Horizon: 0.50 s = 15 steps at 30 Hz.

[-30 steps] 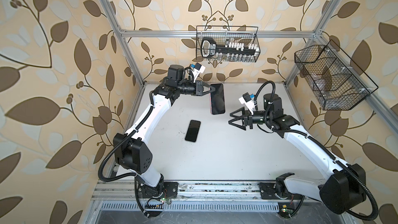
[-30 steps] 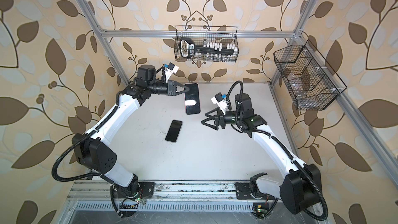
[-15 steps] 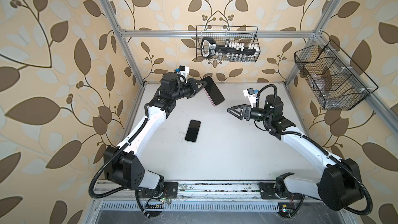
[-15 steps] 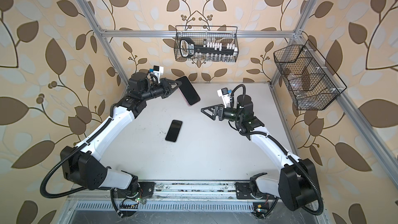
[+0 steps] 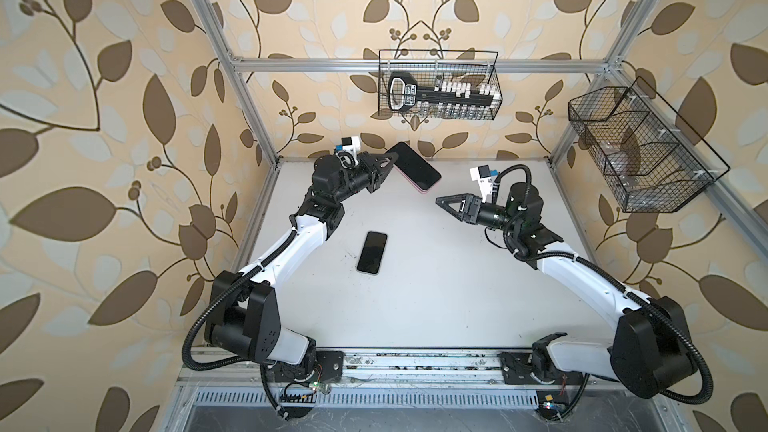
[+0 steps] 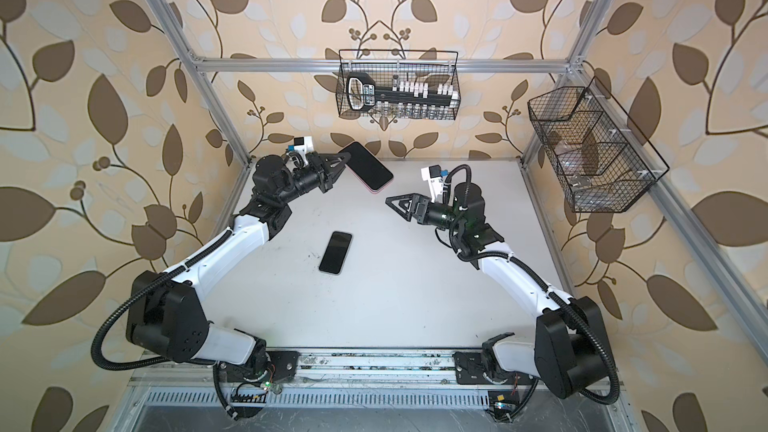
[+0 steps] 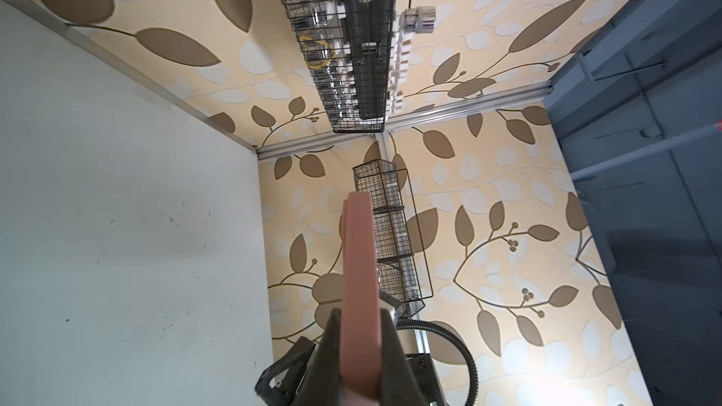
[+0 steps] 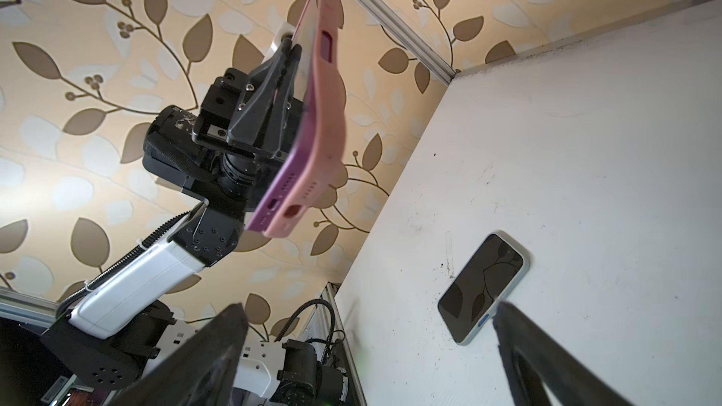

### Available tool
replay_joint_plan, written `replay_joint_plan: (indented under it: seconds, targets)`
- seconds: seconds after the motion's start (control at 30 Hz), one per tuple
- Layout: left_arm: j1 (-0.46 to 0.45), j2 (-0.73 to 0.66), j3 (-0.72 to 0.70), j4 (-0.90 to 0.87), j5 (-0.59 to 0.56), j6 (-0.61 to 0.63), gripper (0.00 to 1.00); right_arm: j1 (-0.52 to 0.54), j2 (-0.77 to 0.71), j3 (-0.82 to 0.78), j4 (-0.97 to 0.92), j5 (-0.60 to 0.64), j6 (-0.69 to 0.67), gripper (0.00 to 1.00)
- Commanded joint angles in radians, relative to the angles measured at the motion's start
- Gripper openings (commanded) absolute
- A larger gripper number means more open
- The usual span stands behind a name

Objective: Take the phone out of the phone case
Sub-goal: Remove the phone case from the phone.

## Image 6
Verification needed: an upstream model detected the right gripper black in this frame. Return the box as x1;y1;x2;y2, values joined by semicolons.
389;194;467;236

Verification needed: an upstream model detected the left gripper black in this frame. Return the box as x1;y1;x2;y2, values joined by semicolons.
273;151;347;209

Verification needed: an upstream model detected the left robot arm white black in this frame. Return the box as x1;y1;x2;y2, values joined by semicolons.
90;151;350;379

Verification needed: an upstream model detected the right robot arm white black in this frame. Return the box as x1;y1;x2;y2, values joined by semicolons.
385;164;620;405

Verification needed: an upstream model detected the black phone on table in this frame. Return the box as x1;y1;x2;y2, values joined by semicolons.
318;231;352;275

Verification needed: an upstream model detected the black white tool in basket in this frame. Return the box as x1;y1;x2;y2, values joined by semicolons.
336;71;461;119

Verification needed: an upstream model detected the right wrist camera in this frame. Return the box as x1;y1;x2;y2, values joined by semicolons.
421;165;451;204

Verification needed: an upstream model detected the back wire basket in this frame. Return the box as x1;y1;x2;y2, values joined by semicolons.
335;47;462;122

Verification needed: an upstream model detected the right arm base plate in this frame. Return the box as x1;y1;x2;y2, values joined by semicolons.
453;351;533;388

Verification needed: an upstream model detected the aluminium front rail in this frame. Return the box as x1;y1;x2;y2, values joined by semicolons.
128;346;628;410

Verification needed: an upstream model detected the side wire basket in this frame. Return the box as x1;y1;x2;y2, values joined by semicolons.
527;78;670;213

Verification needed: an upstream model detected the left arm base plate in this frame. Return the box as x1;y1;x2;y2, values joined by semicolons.
214;349;299;384

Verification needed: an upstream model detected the aluminium cage frame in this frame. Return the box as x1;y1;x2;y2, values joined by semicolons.
116;0;768;432

